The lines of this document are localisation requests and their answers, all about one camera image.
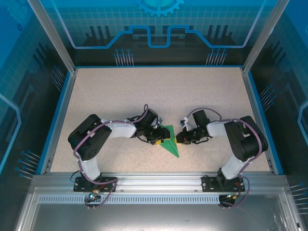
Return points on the slotted metal strip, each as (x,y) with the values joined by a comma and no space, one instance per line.
(156,199)

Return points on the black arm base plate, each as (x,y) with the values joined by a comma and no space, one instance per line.
(207,184)
(80,186)

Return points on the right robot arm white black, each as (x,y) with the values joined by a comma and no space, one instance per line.
(217,128)

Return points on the aluminium side rail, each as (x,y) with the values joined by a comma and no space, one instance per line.
(67,96)
(251,96)

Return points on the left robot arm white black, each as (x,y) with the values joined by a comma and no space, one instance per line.
(120,128)

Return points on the green paper sheet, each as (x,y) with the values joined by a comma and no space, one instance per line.
(172,145)

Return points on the sheet metal tray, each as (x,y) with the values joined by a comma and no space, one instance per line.
(156,216)

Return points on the aluminium frame post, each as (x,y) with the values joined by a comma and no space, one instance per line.
(55,36)
(264,36)

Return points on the aluminium mounting rail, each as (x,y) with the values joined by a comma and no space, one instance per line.
(156,180)

